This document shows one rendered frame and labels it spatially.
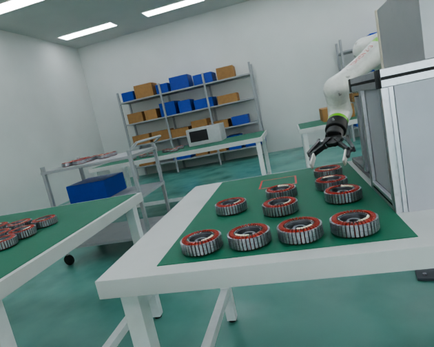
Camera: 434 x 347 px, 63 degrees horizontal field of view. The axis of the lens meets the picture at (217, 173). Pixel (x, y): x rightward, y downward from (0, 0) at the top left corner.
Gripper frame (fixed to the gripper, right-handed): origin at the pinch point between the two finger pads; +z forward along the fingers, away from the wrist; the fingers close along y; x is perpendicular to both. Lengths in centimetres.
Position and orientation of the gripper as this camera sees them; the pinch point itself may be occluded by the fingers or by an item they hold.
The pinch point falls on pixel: (327, 162)
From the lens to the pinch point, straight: 151.7
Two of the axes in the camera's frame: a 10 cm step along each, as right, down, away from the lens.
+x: -4.7, -7.0, -5.4
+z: -3.6, 7.1, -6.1
